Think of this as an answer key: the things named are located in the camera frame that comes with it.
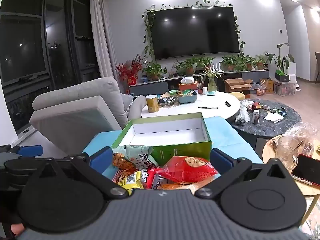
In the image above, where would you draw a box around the grey cushion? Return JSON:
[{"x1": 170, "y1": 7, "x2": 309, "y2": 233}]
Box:
[{"x1": 121, "y1": 94, "x2": 147, "y2": 128}]

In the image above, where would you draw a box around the blue basket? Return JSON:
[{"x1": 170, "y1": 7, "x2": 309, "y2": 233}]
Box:
[{"x1": 177, "y1": 91, "x2": 198, "y2": 104}]

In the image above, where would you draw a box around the orange tissue box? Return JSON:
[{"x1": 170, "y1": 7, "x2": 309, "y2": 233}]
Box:
[{"x1": 178, "y1": 77, "x2": 198, "y2": 92}]

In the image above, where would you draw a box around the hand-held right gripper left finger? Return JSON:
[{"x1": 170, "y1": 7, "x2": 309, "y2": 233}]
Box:
[{"x1": 37, "y1": 147, "x2": 128, "y2": 200}]

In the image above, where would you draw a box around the wall television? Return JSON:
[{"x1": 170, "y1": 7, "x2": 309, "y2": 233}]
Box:
[{"x1": 147, "y1": 6, "x2": 240, "y2": 61}]

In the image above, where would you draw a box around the white curtain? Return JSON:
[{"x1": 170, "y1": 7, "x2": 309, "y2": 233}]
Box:
[{"x1": 89, "y1": 0, "x2": 118, "y2": 80}]

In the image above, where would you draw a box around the white round table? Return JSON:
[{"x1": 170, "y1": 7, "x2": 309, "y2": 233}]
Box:
[{"x1": 141, "y1": 91, "x2": 241, "y2": 120}]

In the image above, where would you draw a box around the clear storage box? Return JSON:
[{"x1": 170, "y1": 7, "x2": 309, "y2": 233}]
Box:
[{"x1": 274, "y1": 81, "x2": 297, "y2": 97}]

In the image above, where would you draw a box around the potted green plant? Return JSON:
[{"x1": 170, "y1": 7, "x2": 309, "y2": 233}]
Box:
[
  {"x1": 221, "y1": 55, "x2": 241, "y2": 72},
  {"x1": 142, "y1": 61, "x2": 167, "y2": 82},
  {"x1": 239, "y1": 54, "x2": 256, "y2": 71},
  {"x1": 255, "y1": 54, "x2": 269, "y2": 71},
  {"x1": 174, "y1": 57, "x2": 198, "y2": 76}
]

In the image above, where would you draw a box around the white paper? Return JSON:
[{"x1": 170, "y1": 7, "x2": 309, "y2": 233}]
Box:
[{"x1": 263, "y1": 112, "x2": 284, "y2": 124}]

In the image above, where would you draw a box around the yellow can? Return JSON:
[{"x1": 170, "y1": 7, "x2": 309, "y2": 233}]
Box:
[{"x1": 146, "y1": 94, "x2": 160, "y2": 113}]

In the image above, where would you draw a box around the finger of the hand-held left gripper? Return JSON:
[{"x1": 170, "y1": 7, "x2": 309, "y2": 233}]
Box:
[{"x1": 0, "y1": 144, "x2": 43, "y2": 158}]

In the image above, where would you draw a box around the wooden round side table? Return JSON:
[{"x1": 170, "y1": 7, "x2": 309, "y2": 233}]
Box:
[{"x1": 262, "y1": 134, "x2": 320, "y2": 226}]

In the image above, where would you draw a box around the glass pitcher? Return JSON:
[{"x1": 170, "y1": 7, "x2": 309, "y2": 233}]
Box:
[{"x1": 274, "y1": 135, "x2": 304, "y2": 171}]

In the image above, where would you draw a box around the red zigzag-edged snack packet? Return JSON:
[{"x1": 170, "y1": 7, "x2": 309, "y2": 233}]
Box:
[{"x1": 144, "y1": 167, "x2": 163, "y2": 188}]

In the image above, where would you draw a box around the red phone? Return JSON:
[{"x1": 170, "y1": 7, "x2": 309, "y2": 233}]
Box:
[{"x1": 291, "y1": 154, "x2": 320, "y2": 188}]

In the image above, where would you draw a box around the clear plastic bag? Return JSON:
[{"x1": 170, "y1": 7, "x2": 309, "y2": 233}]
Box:
[{"x1": 285, "y1": 122, "x2": 316, "y2": 156}]

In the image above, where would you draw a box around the open cardboard box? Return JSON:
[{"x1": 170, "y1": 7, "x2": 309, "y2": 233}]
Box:
[{"x1": 222, "y1": 78, "x2": 253, "y2": 94}]

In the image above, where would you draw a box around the black and green box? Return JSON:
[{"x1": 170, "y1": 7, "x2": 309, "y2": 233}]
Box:
[{"x1": 275, "y1": 71, "x2": 290, "y2": 83}]

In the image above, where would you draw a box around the pile of wrapped candies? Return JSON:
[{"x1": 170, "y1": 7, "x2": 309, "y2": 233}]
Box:
[{"x1": 271, "y1": 107, "x2": 287, "y2": 117}]

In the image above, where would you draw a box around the yellow striped snack packet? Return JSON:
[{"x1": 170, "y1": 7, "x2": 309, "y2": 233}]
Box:
[{"x1": 114, "y1": 169, "x2": 146, "y2": 196}]

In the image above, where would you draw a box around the red flower plant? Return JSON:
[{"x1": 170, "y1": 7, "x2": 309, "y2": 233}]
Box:
[{"x1": 115, "y1": 55, "x2": 143, "y2": 86}]

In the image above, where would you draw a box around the dark marble round table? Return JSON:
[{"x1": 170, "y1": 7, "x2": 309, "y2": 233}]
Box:
[{"x1": 231, "y1": 99, "x2": 302, "y2": 151}]

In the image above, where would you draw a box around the light green snack packet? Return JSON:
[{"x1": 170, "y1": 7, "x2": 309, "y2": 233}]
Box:
[{"x1": 112, "y1": 145, "x2": 160, "y2": 172}]

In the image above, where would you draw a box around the red transparent snack bag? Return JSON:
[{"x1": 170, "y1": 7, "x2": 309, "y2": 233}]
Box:
[{"x1": 156, "y1": 156, "x2": 218, "y2": 183}]

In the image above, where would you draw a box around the large-leaf potted plant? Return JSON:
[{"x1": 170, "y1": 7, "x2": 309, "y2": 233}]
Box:
[{"x1": 265, "y1": 43, "x2": 294, "y2": 75}]

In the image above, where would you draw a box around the dark sliding glass door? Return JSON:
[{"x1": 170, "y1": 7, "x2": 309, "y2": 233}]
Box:
[{"x1": 0, "y1": 0, "x2": 101, "y2": 136}]

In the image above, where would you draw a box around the person's left hand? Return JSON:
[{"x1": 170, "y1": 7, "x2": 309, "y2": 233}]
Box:
[{"x1": 10, "y1": 224, "x2": 25, "y2": 236}]

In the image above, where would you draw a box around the pile of wrappers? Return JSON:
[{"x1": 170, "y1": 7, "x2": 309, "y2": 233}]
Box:
[{"x1": 157, "y1": 96, "x2": 178, "y2": 107}]

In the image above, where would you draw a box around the ivy vine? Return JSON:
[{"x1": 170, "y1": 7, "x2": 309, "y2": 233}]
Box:
[{"x1": 142, "y1": 0, "x2": 247, "y2": 63}]

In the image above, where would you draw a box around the orange printed carton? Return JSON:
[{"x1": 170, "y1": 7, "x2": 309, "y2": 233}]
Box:
[{"x1": 260, "y1": 79, "x2": 275, "y2": 95}]

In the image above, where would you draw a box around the orange snack packet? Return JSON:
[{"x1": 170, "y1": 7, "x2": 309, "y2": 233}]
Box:
[{"x1": 160, "y1": 178, "x2": 216, "y2": 191}]

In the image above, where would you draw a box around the grey sofa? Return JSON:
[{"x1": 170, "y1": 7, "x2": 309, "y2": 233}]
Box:
[{"x1": 29, "y1": 77, "x2": 147, "y2": 153}]

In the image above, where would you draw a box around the bag of oranges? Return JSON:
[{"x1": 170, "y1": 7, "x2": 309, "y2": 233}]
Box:
[{"x1": 256, "y1": 80, "x2": 268, "y2": 97}]

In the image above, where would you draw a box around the glass vase plant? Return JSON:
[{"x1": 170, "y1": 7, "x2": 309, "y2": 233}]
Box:
[{"x1": 201, "y1": 65, "x2": 223, "y2": 92}]

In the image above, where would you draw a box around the green cardboard box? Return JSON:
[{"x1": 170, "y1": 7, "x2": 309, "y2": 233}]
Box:
[{"x1": 111, "y1": 112, "x2": 212, "y2": 161}]

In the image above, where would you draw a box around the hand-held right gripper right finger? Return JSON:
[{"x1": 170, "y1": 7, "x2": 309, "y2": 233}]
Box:
[{"x1": 195, "y1": 149, "x2": 288, "y2": 200}]

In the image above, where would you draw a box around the white air purifier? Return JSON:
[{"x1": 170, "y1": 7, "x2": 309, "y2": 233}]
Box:
[{"x1": 287, "y1": 62, "x2": 298, "y2": 83}]

